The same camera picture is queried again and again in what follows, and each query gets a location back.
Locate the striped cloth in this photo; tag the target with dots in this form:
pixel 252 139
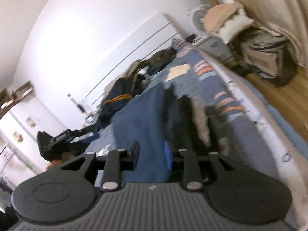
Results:
pixel 216 89

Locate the beige curtain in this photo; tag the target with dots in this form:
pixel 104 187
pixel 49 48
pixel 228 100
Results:
pixel 276 7

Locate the white printed bed sheet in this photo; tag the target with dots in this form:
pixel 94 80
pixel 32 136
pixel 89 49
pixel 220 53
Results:
pixel 276 130

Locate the person's left hand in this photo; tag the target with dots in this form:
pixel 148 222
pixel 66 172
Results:
pixel 56 163

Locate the navy t-shirt with yellow print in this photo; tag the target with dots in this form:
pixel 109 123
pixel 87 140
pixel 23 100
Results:
pixel 144 130

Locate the black hairbrush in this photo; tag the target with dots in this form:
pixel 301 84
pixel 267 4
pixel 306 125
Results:
pixel 80 107

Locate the dark green folded garment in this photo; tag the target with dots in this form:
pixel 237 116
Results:
pixel 216 127

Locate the cartoon animal sticker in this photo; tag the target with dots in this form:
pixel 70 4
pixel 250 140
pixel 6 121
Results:
pixel 17 136
pixel 30 121

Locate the black folded garment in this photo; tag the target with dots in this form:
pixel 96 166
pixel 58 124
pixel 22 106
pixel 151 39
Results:
pixel 182 120

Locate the grey nightstand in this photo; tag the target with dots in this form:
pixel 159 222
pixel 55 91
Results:
pixel 216 47

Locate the grey quilted fish-print blanket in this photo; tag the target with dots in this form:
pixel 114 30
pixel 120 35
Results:
pixel 243 134

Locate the olive garment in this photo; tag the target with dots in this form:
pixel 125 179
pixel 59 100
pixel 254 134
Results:
pixel 161 59

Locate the dark backpack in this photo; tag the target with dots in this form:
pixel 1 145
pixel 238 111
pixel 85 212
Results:
pixel 267 55

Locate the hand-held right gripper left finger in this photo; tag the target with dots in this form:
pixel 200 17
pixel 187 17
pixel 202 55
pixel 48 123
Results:
pixel 134 152

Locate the beige pants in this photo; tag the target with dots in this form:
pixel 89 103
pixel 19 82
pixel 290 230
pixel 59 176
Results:
pixel 133 71

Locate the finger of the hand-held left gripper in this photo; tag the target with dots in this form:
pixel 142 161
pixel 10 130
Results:
pixel 84 140
pixel 80 131

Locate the white fan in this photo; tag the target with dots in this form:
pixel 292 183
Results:
pixel 198 19

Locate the white wardrobe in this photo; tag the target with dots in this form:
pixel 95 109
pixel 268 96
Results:
pixel 36 125

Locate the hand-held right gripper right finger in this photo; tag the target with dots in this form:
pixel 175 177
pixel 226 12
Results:
pixel 167 155

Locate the open cardboard box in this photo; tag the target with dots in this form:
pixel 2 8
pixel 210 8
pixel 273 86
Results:
pixel 6 102
pixel 24 91

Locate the beige pillow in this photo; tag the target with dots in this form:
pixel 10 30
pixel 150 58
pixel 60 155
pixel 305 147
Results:
pixel 226 20

